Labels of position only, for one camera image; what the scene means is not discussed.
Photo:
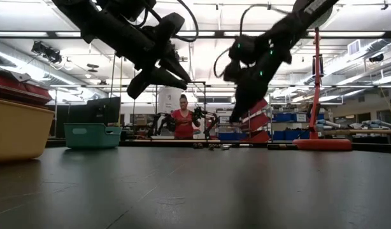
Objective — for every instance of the red tilted shelf rack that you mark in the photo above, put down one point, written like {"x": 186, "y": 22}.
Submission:
{"x": 260, "y": 122}

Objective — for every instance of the teal plastic bin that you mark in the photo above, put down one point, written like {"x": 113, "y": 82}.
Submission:
{"x": 92, "y": 140}

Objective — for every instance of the black copper-top battery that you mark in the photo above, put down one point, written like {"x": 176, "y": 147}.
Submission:
{"x": 200, "y": 146}
{"x": 195, "y": 146}
{"x": 280, "y": 146}

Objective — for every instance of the white banner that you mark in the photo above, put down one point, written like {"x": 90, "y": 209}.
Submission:
{"x": 168, "y": 100}

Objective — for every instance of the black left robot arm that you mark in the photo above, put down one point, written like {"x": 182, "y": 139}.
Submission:
{"x": 103, "y": 25}

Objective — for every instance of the silver battery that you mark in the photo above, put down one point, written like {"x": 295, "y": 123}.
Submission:
{"x": 211, "y": 146}
{"x": 225, "y": 147}

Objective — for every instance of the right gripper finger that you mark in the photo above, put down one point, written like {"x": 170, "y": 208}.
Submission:
{"x": 239, "y": 105}
{"x": 251, "y": 98}

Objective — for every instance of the background black monitor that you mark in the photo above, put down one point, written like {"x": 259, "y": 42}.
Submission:
{"x": 103, "y": 111}

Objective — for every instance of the red desk lamp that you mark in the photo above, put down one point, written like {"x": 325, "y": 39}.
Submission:
{"x": 317, "y": 95}

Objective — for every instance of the ceiling camera rig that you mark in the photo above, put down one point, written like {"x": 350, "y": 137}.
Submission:
{"x": 47, "y": 52}

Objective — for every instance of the blue storage bins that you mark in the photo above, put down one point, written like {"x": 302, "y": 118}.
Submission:
{"x": 284, "y": 117}

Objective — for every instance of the yellow plastic bin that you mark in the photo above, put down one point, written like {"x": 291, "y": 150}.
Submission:
{"x": 20, "y": 133}

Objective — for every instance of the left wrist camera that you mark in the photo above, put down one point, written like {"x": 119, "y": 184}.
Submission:
{"x": 170, "y": 27}

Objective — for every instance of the background black robot arm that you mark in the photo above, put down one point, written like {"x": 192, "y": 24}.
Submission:
{"x": 209, "y": 119}
{"x": 162, "y": 122}

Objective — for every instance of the background work table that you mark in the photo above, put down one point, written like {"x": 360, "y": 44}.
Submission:
{"x": 361, "y": 131}

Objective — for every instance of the person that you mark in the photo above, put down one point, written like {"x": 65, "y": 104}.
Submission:
{"x": 183, "y": 124}

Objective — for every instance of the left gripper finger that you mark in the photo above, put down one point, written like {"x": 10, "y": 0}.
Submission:
{"x": 176, "y": 68}
{"x": 151, "y": 81}

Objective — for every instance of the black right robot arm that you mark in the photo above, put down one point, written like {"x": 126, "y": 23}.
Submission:
{"x": 297, "y": 19}

